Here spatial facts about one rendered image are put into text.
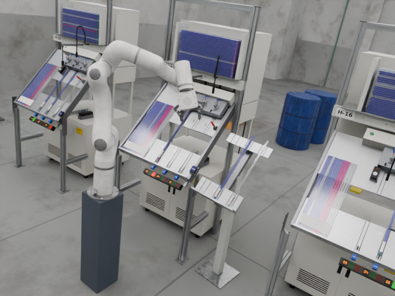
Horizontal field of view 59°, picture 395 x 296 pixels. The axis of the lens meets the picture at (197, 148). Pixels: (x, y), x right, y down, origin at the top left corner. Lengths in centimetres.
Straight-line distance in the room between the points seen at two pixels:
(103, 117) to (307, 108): 391
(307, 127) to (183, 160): 328
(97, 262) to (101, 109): 99
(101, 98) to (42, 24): 538
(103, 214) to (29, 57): 533
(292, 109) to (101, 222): 387
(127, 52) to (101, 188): 82
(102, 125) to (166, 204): 133
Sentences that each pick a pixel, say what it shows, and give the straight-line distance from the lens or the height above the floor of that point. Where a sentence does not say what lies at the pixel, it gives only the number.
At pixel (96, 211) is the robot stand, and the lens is 223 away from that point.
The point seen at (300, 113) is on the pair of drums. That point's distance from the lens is 547.
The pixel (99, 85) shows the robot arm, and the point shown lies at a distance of 193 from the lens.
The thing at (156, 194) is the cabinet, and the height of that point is 25.
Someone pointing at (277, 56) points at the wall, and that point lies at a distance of 1173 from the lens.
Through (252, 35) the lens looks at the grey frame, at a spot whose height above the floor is 171.
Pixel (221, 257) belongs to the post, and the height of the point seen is 17.
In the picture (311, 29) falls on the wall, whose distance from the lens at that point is 1249.
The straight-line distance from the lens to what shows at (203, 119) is 273.
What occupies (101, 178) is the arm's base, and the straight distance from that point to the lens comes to 216.
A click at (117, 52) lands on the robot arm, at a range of 193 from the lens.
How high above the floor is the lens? 185
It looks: 22 degrees down
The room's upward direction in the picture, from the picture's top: 9 degrees clockwise
